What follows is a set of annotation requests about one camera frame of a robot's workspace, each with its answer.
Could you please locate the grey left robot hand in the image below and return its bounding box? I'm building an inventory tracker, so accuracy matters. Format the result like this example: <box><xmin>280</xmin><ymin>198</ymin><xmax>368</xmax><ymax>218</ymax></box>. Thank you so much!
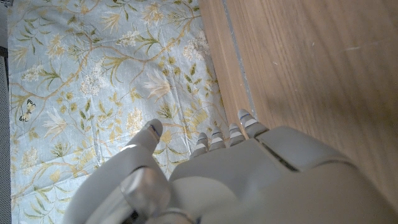
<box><xmin>62</xmin><ymin>108</ymin><xmax>398</xmax><ymax>224</ymax></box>

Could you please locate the floral light blue backdrop cloth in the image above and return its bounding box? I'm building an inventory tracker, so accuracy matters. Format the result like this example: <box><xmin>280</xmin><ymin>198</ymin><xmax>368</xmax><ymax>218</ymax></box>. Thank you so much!
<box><xmin>7</xmin><ymin>0</ymin><xmax>231</xmax><ymax>224</ymax></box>

